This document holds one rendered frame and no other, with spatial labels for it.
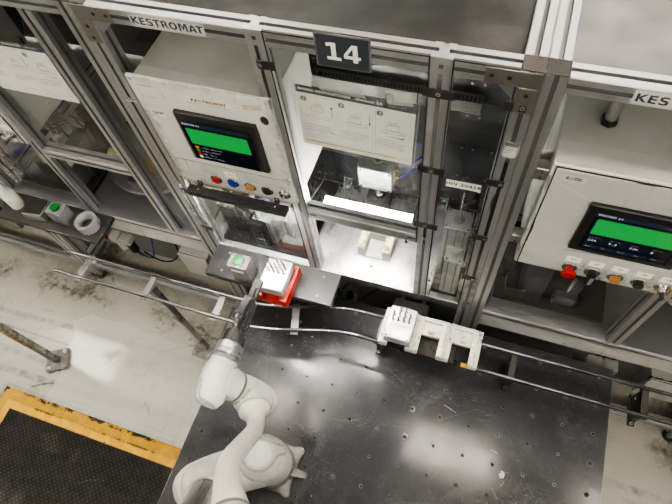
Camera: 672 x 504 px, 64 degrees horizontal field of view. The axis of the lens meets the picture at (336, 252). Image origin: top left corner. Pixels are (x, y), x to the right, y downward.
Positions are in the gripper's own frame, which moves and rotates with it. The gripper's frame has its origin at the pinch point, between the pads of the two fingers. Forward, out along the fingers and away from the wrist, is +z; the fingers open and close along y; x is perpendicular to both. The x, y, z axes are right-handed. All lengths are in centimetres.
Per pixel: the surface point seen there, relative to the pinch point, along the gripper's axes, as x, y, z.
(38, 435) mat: 124, -113, -69
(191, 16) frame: 5, 89, 25
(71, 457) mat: 100, -113, -73
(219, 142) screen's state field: 8, 51, 21
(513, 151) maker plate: -70, 66, 24
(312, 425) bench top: -26, -46, -30
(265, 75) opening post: -11, 76, 24
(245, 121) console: -2, 59, 23
